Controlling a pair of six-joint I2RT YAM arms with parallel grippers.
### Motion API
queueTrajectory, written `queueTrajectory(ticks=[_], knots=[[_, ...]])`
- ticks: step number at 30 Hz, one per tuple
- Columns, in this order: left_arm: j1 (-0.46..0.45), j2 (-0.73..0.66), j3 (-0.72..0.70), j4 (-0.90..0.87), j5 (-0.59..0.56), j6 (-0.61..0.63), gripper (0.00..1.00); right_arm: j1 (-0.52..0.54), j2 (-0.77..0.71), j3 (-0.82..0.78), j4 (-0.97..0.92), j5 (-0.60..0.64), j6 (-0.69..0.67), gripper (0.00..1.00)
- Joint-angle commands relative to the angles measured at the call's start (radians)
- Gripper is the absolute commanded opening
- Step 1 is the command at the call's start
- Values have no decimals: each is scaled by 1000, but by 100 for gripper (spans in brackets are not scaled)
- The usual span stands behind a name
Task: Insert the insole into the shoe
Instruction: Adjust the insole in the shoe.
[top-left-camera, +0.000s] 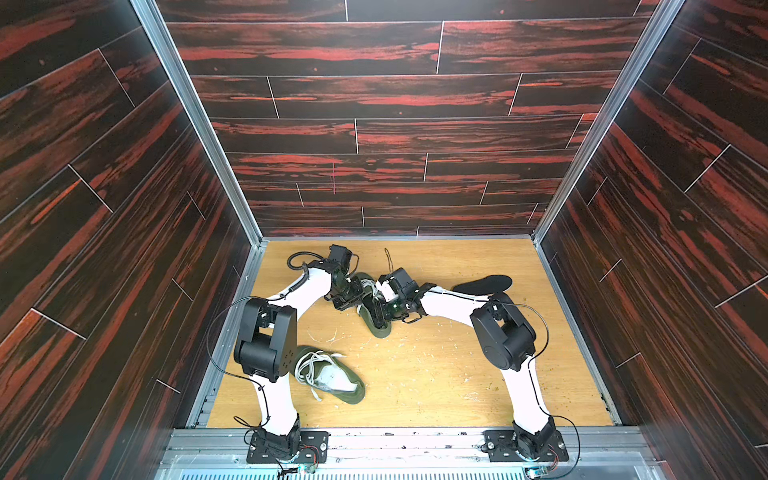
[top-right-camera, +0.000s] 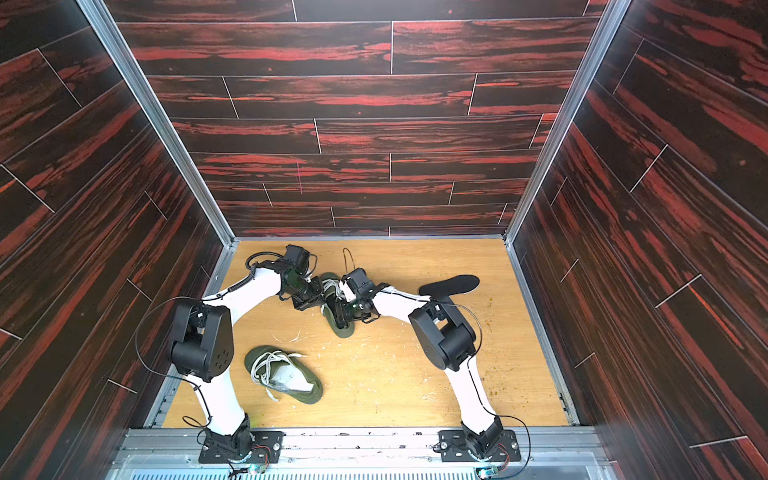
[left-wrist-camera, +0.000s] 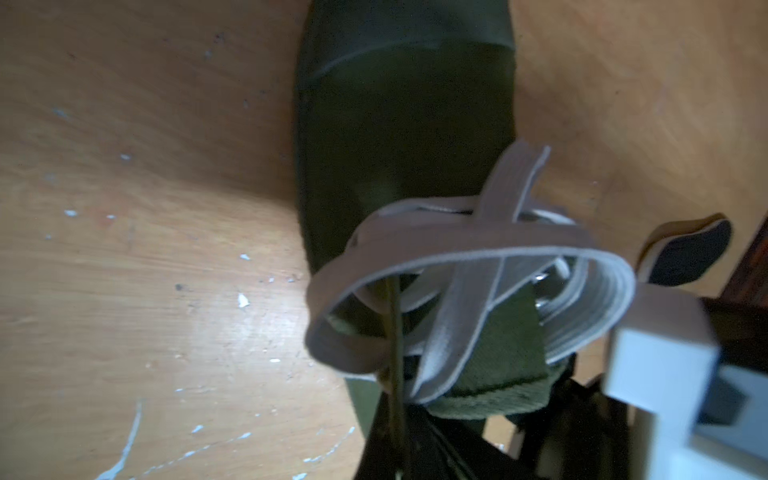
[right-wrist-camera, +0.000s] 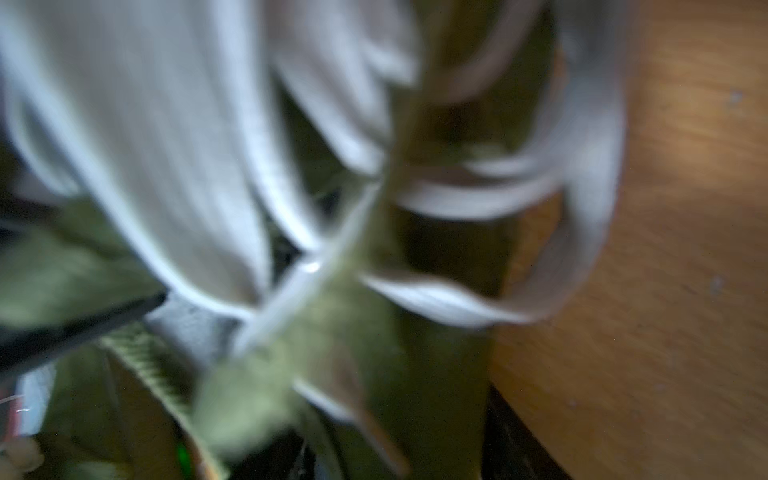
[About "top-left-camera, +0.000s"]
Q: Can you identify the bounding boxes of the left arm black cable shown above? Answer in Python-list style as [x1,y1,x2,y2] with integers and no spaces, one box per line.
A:
[205,250,328,433]

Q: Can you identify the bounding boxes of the black insole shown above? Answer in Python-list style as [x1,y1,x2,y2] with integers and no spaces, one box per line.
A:
[451,274,513,296]

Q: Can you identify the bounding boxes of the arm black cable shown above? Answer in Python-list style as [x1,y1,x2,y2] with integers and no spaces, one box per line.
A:
[383,247,582,480]
[205,250,328,433]

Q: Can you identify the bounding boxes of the green shoe white laces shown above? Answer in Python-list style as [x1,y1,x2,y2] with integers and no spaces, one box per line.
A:
[353,273,392,338]
[292,346,366,405]

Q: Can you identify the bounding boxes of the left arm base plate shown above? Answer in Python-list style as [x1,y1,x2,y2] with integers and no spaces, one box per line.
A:
[246,429,330,465]

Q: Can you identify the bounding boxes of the aluminium front rail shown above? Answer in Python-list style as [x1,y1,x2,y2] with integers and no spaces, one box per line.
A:
[155,427,668,479]

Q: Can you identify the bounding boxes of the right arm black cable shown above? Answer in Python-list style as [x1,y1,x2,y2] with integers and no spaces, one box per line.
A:
[383,247,582,480]

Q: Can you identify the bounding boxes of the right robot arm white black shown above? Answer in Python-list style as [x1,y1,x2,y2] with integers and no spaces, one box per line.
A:
[357,268,556,459]

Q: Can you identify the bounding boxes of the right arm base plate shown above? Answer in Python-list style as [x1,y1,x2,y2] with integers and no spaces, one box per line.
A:
[481,429,569,463]

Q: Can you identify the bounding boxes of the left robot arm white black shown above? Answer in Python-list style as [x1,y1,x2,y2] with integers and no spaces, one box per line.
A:
[233,245,365,450]

